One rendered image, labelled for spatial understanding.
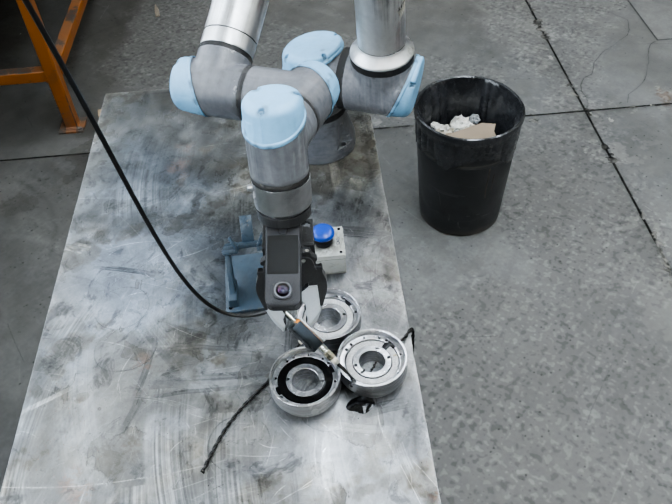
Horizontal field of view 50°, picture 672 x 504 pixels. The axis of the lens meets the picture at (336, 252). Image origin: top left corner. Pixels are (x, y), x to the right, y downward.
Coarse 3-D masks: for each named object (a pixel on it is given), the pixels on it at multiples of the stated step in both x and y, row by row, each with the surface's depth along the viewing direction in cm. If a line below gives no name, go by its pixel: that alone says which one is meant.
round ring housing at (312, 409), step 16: (288, 352) 108; (304, 352) 109; (272, 368) 106; (304, 368) 108; (336, 368) 107; (272, 384) 106; (288, 384) 106; (320, 384) 105; (336, 384) 104; (288, 400) 104; (320, 400) 102; (304, 416) 105
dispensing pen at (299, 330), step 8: (288, 312) 104; (288, 328) 105; (296, 328) 102; (304, 328) 103; (296, 336) 106; (304, 336) 103; (312, 336) 103; (304, 344) 106; (312, 344) 103; (320, 344) 103; (320, 352) 105; (328, 352) 105; (336, 360) 105; (344, 368) 106; (352, 376) 106
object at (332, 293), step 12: (336, 288) 117; (348, 300) 116; (300, 312) 115; (324, 312) 116; (336, 312) 116; (360, 312) 113; (336, 324) 113; (360, 324) 113; (336, 336) 110; (336, 348) 113
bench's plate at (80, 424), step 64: (128, 128) 157; (192, 128) 156; (192, 192) 141; (320, 192) 139; (384, 192) 138; (64, 256) 131; (128, 256) 130; (192, 256) 129; (384, 256) 127; (64, 320) 120; (128, 320) 119; (192, 320) 119; (256, 320) 118; (384, 320) 117; (64, 384) 111; (128, 384) 111; (192, 384) 110; (256, 384) 110; (64, 448) 104; (128, 448) 103; (192, 448) 103; (256, 448) 102; (320, 448) 102; (384, 448) 101
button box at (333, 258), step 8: (336, 232) 125; (336, 240) 124; (320, 248) 122; (328, 248) 122; (336, 248) 122; (344, 248) 122; (320, 256) 121; (328, 256) 121; (336, 256) 121; (344, 256) 121; (328, 264) 123; (336, 264) 123; (344, 264) 123; (328, 272) 124; (336, 272) 124; (344, 272) 124
